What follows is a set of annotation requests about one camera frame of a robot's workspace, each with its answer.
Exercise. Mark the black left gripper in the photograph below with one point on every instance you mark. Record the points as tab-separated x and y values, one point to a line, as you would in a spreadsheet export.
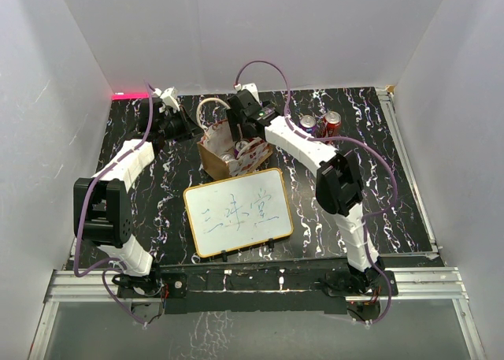
190	128

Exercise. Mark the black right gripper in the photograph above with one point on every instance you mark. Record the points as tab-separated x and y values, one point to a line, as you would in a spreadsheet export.
235	122

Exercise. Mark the printed canvas tote bag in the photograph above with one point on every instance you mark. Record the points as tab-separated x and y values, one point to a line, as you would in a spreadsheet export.
217	140

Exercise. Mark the purple soda can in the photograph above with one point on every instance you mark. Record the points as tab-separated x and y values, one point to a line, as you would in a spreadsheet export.
239	145
308	124
226	157

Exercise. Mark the red cola can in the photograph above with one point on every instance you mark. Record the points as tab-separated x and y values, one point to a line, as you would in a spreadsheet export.
331	123

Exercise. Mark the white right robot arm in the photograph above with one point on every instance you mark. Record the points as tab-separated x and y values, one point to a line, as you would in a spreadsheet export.
339	184

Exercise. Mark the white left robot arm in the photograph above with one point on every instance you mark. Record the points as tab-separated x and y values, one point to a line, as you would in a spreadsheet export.
101	204

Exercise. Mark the pink tape strip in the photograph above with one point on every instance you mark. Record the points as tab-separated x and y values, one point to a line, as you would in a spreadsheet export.
129	96

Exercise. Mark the yellow framed whiteboard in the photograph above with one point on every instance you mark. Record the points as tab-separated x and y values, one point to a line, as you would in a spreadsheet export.
238	212

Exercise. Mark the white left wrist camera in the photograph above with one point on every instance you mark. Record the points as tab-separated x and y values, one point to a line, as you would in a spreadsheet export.
169	99

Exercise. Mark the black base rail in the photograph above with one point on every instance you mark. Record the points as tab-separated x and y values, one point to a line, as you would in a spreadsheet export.
317	284

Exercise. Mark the aluminium frame rail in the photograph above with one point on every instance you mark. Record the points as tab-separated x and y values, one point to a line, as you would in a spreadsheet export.
64	286

